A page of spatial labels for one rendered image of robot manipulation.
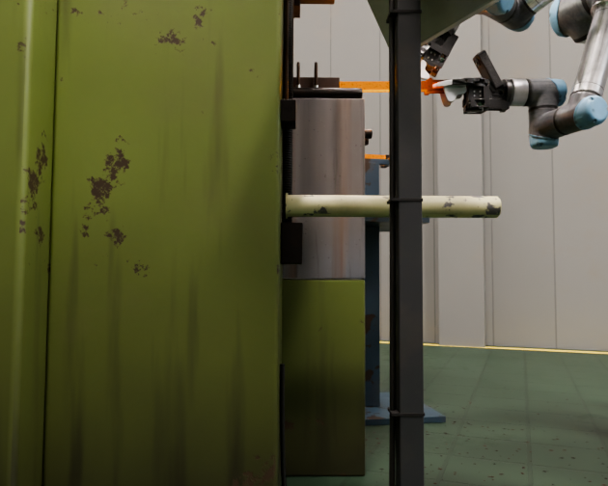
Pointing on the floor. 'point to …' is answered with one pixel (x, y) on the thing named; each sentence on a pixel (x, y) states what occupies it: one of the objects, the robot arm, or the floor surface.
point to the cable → (390, 270)
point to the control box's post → (408, 247)
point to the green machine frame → (165, 245)
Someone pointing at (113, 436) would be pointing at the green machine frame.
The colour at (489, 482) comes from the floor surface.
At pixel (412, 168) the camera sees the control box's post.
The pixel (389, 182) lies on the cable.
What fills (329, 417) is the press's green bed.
